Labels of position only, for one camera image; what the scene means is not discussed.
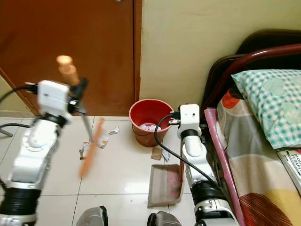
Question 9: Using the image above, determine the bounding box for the green checkered pillow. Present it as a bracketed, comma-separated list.
[231, 69, 301, 151]

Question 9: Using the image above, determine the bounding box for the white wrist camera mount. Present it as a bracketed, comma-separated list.
[178, 104, 201, 131]
[37, 80, 72, 118]

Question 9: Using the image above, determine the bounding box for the white red wrapper scrap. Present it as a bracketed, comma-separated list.
[79, 142, 90, 159]

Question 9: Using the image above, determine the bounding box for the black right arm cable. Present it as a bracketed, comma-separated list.
[154, 112, 206, 185]

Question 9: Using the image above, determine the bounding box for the brown wooden door frame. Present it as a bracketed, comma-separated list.
[132, 0, 143, 102]

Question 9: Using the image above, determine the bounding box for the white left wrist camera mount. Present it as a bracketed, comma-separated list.
[37, 80, 72, 118]

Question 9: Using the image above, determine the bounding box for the colourful patterned bed sheet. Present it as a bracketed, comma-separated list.
[204, 89, 301, 226]

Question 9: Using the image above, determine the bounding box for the brown wooden door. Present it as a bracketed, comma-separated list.
[0, 0, 135, 117]

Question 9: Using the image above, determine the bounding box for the white printed book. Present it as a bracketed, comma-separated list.
[276, 149, 301, 190]

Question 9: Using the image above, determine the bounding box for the small white paper scrap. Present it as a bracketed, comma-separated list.
[107, 126, 121, 136]

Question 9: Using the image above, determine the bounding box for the white crumpled paper in bucket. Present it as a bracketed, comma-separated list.
[141, 123, 158, 132]

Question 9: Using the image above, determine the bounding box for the grey dustpan with red handle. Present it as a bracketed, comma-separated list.
[147, 159, 185, 208]

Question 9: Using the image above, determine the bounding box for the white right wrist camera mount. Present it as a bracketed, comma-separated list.
[178, 104, 201, 131]

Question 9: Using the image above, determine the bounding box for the grey right robot leg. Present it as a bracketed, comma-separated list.
[147, 211, 187, 226]

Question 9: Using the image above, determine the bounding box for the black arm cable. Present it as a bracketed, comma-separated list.
[154, 112, 206, 185]
[0, 83, 39, 134]

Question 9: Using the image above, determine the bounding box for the grey metal bar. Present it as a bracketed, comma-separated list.
[0, 128, 14, 138]

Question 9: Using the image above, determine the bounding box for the white orange wrapper scrap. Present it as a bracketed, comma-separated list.
[97, 135, 109, 149]

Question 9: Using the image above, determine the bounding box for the grey left robot leg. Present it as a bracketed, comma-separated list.
[75, 206, 109, 226]

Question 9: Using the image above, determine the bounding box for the dark red metal bed frame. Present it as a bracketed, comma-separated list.
[200, 29, 301, 124]

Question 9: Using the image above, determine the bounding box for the grey robot leg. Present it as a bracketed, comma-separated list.
[147, 211, 187, 226]
[75, 206, 109, 226]

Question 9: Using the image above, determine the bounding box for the brown cardboard scrap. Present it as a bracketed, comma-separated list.
[151, 147, 163, 161]

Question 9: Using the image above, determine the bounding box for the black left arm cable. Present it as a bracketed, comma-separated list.
[0, 83, 39, 134]

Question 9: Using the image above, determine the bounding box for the red plastic bucket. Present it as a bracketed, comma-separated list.
[129, 99, 174, 148]

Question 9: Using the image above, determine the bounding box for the orange broom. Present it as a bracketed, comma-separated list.
[55, 55, 105, 178]

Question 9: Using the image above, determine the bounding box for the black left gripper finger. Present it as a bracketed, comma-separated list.
[79, 112, 95, 143]

